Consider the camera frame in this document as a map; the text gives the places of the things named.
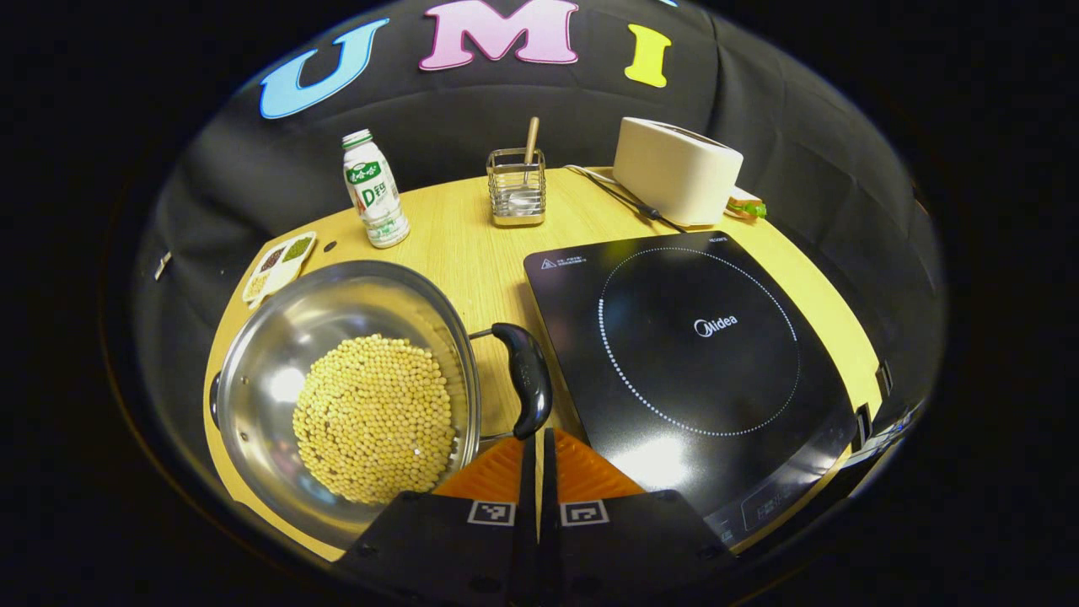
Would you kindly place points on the metal clip on cloth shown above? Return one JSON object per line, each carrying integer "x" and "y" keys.
{"x": 162, "y": 265}

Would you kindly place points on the white toaster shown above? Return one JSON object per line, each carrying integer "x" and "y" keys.
{"x": 674, "y": 169}

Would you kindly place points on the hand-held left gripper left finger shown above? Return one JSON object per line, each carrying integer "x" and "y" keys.
{"x": 447, "y": 556}

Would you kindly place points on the white divided dish of beans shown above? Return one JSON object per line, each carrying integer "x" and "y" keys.
{"x": 278, "y": 265}

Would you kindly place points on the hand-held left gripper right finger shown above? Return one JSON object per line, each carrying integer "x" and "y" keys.
{"x": 632, "y": 548}

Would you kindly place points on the wooden spoon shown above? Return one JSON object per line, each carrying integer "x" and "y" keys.
{"x": 530, "y": 143}

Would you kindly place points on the pile of yellow soybeans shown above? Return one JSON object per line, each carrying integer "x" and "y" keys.
{"x": 375, "y": 417}

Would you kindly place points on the white bottle green label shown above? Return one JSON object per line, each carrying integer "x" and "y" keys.
{"x": 373, "y": 190}

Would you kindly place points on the black backdrop cloth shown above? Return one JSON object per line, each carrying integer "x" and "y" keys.
{"x": 472, "y": 110}

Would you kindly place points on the black induction cooktop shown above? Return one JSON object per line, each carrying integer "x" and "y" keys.
{"x": 700, "y": 329}

